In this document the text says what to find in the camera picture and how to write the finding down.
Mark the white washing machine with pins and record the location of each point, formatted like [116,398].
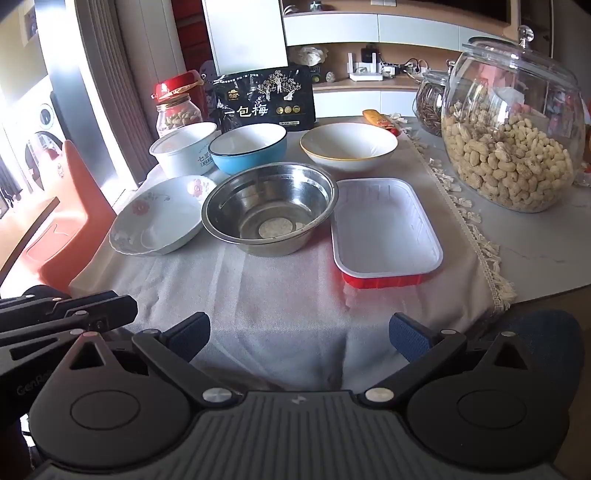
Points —
[44,138]

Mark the white bowl with orange label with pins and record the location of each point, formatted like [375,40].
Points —
[244,144]

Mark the red white snack bag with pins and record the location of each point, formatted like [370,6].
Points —
[178,115]

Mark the white crumpled bag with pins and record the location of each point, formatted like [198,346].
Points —
[311,55]

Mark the blue plate with yellow rim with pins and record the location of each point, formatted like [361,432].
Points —
[348,145]

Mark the black snack bag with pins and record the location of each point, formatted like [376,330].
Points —
[263,106]

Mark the white board panel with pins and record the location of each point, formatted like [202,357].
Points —
[244,32]

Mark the orange plastic chair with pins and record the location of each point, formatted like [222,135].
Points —
[64,221]

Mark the white fringed tablecloth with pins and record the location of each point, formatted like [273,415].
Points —
[277,295]

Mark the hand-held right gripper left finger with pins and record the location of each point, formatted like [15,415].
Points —
[189,334]

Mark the white plastic tray red outside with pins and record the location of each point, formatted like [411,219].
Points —
[383,226]

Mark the white wooden wall shelf unit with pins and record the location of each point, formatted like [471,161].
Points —
[415,27]

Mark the glass jar of sunflower seeds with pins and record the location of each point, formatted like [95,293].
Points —
[429,106]

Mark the orange paper chopstick packet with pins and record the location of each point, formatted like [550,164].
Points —
[377,120]

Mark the white power strip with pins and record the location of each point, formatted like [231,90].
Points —
[401,69]

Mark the scattered peanut shells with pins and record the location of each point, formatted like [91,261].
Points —
[443,175]

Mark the stainless steel bowl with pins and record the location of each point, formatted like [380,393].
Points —
[270,203]

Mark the white paper bowl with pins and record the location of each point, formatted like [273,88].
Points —
[184,152]

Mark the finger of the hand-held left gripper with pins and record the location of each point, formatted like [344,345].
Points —
[32,348]
[106,311]

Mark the white router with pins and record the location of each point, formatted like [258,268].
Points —
[364,76]

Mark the large glass jar of peanuts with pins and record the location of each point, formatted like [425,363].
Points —
[508,138]

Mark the grey curtain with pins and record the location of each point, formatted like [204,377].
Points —
[115,69]

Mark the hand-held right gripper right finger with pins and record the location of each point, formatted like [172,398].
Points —
[408,334]

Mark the white floral plate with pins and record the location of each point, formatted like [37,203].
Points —
[157,221]

